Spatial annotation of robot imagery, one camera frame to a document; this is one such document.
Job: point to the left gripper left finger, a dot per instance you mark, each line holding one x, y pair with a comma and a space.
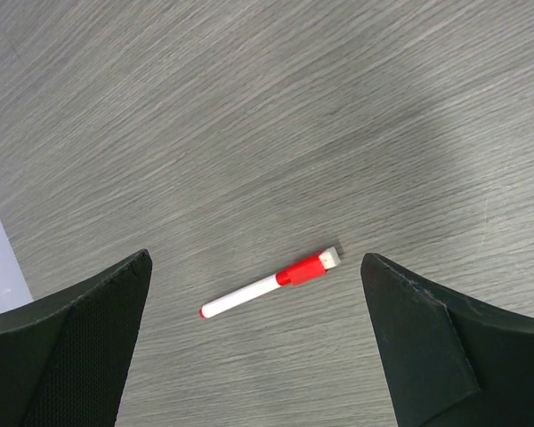
65, 358

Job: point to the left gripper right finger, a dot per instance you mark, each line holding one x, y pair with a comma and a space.
448, 358

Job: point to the red cap white marker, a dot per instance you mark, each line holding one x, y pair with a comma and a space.
310, 268

